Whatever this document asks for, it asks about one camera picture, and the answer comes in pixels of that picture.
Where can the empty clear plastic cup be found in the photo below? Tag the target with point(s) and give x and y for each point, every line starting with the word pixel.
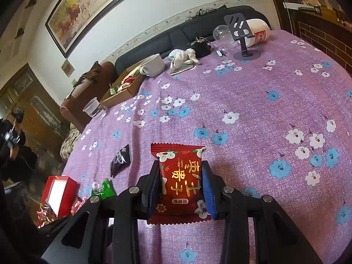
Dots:
pixel 221 33

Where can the grey notebook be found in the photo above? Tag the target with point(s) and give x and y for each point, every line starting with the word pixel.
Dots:
pixel 181 71

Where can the dark green cloth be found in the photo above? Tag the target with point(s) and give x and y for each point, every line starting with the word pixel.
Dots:
pixel 205 11

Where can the brown camouflage garment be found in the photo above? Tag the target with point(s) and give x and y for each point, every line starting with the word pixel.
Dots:
pixel 89 75

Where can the framed wall painting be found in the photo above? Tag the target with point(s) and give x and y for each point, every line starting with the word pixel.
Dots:
pixel 90 8

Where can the small framed wall picture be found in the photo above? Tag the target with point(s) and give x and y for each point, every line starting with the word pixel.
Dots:
pixel 67 67

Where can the red flowered snack packet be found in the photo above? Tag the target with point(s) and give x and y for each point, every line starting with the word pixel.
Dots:
pixel 180 181

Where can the brown armchair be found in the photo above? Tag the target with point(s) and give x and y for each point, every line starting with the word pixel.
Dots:
pixel 82 107

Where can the small black and white key fob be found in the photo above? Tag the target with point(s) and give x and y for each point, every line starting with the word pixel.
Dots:
pixel 219 52

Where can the patterned cushion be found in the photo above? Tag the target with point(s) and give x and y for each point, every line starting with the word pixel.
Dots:
pixel 68 145

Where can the dark leather sofa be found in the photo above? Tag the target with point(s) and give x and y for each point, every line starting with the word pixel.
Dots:
pixel 178 35

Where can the small dark wall shelf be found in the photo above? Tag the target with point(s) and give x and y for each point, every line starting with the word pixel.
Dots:
pixel 30 3
pixel 21 33

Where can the brown cardboard tray box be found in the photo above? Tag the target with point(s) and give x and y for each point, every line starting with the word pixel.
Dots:
pixel 121 96

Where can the purple floral tablecloth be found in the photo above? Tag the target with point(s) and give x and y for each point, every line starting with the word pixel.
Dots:
pixel 247 101

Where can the black snack packet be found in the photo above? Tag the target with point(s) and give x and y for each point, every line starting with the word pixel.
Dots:
pixel 121 161

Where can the shiny red snack packet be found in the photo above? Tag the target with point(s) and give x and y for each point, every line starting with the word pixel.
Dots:
pixel 77 206
pixel 45 214

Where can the white tub with red label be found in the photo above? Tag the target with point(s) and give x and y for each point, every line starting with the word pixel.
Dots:
pixel 258 27

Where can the green snack packet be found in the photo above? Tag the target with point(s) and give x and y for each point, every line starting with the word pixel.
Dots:
pixel 106 189

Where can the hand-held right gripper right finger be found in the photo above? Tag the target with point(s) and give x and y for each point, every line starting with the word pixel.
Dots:
pixel 209 195

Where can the red cardboard box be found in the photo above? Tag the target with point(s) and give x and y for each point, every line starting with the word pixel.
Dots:
pixel 70 195

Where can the clear plastic cup with water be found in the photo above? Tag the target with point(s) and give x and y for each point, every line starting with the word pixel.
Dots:
pixel 93 110

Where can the white ceramic mug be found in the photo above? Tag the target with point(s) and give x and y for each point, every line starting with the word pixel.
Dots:
pixel 154 64

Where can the pile of assorted snack packets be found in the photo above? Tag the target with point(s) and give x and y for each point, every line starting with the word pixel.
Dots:
pixel 126 81

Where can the wooden glass-door cabinet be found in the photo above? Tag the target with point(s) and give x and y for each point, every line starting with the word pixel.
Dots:
pixel 33 107

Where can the black container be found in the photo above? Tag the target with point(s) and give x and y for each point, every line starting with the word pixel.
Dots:
pixel 202 49

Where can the wooden display cabinet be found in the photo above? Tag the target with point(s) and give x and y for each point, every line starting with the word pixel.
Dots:
pixel 316 33

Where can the white and green cloth bundle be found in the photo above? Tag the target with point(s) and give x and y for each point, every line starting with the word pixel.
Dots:
pixel 183 57

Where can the grey phone stand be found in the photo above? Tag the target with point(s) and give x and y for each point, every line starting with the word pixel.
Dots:
pixel 236 26

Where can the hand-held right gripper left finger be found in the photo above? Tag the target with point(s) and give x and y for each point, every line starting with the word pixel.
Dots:
pixel 152 195

